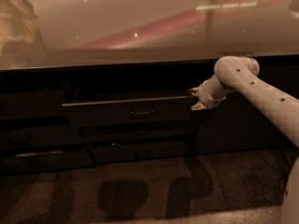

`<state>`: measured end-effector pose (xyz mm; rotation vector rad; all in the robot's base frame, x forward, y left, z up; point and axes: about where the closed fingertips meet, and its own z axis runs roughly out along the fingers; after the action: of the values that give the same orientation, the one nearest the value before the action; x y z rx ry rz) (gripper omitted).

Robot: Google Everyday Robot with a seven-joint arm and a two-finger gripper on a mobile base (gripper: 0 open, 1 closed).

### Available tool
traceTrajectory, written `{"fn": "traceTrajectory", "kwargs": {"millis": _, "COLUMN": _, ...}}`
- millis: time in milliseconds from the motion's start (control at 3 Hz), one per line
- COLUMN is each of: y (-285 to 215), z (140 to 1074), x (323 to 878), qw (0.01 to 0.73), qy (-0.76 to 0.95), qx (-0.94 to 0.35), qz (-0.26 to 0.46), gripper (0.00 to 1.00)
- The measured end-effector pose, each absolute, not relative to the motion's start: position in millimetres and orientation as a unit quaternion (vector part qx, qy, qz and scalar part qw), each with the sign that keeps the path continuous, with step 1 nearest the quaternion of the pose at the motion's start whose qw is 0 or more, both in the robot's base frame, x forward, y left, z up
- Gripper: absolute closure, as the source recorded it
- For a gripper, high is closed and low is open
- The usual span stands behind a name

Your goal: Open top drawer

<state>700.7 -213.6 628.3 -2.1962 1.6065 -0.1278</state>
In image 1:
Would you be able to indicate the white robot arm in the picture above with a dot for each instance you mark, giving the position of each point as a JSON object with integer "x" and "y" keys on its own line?
{"x": 241, "y": 74}

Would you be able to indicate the dark drawer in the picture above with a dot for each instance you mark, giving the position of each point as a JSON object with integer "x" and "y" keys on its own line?
{"x": 128, "y": 132}
{"x": 144, "y": 151}
{"x": 43, "y": 136}
{"x": 31, "y": 105}
{"x": 45, "y": 163}
{"x": 135, "y": 107}

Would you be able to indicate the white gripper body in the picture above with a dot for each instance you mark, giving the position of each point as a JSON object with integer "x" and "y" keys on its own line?
{"x": 205, "y": 95}

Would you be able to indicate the dark cabinet door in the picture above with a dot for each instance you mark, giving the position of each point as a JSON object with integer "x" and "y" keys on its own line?
{"x": 236, "y": 124}

